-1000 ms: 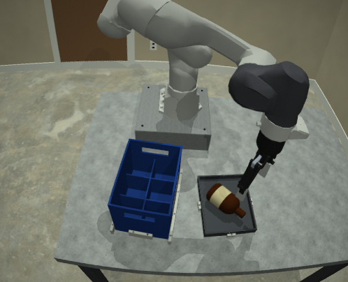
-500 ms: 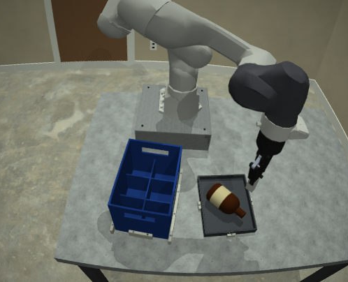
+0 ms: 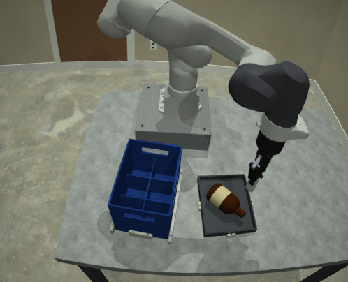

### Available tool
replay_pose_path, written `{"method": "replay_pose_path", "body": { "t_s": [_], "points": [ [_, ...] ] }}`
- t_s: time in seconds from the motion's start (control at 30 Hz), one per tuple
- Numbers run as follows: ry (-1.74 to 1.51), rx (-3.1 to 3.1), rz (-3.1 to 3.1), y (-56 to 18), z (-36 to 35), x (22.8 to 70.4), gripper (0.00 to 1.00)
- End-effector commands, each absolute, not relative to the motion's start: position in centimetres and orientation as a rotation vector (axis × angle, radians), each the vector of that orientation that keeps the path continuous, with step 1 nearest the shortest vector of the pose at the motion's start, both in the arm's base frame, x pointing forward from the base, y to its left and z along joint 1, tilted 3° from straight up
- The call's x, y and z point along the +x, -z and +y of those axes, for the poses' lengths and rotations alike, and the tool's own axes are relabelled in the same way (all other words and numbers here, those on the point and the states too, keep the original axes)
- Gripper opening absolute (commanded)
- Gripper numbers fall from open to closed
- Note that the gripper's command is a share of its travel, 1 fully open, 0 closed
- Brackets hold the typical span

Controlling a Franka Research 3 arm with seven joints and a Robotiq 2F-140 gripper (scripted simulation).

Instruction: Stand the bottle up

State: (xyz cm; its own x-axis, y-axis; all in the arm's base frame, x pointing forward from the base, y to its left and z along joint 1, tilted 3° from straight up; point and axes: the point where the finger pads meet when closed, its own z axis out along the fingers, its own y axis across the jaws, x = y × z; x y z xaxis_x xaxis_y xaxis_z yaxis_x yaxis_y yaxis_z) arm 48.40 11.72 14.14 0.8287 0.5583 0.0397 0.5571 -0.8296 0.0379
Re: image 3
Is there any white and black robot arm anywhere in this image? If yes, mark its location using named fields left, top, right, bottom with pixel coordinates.
left=97, top=0, right=310, bottom=142

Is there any brown glass bottle with cream label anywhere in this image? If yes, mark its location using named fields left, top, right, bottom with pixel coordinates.
left=206, top=183, right=246, bottom=218

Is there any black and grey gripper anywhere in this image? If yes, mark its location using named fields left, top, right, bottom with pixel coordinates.
left=245, top=130, right=286, bottom=193

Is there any dark blue divided crate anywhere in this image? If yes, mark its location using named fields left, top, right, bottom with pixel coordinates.
left=108, top=139, right=182, bottom=239

